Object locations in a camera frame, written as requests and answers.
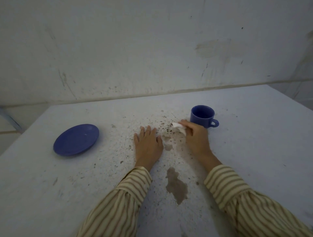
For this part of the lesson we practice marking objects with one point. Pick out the person's left hand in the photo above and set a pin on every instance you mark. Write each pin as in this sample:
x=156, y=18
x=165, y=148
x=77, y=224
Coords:
x=148, y=150

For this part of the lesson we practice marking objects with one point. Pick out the person's right hand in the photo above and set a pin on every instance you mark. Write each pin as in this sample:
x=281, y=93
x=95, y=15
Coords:
x=198, y=139

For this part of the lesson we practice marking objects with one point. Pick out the person's left thumb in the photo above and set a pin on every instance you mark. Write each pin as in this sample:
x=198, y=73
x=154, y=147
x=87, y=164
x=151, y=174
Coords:
x=160, y=142

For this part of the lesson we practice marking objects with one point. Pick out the person's left little finger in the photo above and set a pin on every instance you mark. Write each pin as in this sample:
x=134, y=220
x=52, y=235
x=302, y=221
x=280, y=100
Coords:
x=136, y=139

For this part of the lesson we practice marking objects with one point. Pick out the person's right thumb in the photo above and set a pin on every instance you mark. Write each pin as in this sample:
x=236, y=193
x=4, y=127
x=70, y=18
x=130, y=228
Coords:
x=189, y=131

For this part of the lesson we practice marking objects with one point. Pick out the person's left middle finger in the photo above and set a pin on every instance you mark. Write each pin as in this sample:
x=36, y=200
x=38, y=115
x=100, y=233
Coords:
x=148, y=131

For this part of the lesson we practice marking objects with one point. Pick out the white tissue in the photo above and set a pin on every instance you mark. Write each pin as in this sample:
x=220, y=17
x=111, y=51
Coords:
x=179, y=128

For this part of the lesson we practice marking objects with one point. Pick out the person's right forearm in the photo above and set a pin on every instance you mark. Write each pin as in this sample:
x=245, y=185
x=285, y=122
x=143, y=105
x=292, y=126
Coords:
x=244, y=197

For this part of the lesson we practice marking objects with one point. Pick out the person's left forearm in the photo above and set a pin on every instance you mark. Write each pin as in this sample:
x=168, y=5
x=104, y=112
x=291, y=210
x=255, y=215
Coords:
x=122, y=202

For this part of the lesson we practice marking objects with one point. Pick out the blue ceramic cup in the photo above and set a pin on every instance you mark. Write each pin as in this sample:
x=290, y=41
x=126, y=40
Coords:
x=203, y=116

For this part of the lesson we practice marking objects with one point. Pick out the blue ceramic saucer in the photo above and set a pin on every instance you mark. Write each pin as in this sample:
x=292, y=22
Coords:
x=76, y=139

